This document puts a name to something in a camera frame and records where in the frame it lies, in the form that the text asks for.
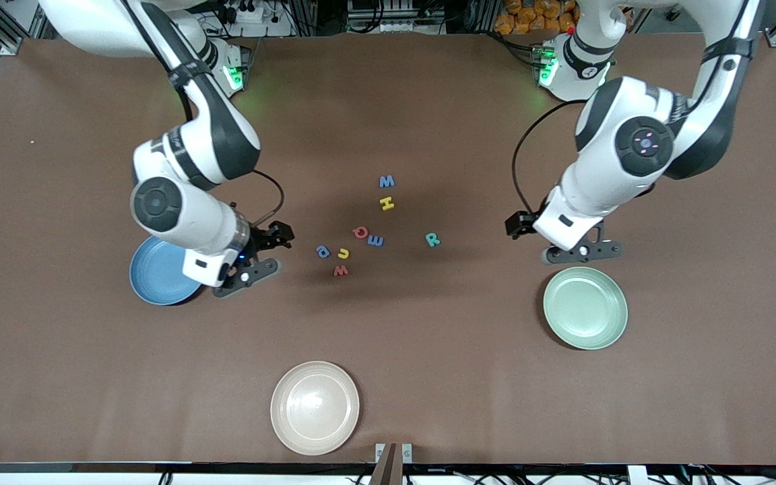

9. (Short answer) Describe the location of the white power strip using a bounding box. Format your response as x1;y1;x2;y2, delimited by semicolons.
221;0;273;38

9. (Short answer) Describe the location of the metal mount bracket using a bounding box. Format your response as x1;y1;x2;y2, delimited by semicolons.
369;443;414;485

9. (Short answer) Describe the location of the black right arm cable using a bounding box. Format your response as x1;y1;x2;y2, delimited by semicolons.
122;0;286;230

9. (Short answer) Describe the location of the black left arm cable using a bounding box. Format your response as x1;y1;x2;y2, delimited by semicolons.
512;0;763;216

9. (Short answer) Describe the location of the orange packets pile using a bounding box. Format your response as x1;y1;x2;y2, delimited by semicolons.
494;0;576;36

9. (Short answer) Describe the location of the blue plate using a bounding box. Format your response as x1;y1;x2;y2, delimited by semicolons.
129;234;205;306

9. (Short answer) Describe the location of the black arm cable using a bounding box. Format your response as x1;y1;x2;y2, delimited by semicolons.
122;0;286;230
512;0;763;216

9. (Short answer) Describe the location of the beige plate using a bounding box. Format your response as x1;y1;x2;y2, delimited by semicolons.
270;361;361;456

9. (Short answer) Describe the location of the green plate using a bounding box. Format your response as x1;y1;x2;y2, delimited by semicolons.
542;267;629;351

